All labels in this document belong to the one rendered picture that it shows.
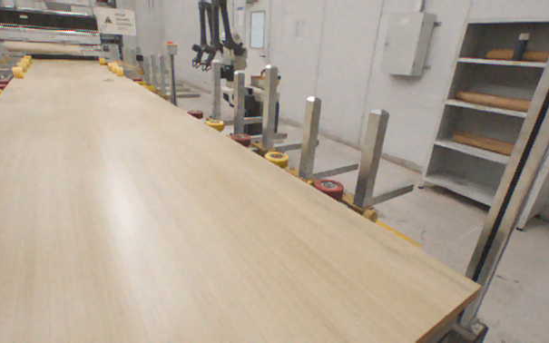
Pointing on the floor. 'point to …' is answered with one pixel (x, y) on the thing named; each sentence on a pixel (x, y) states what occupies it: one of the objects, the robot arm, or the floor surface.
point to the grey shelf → (467, 179)
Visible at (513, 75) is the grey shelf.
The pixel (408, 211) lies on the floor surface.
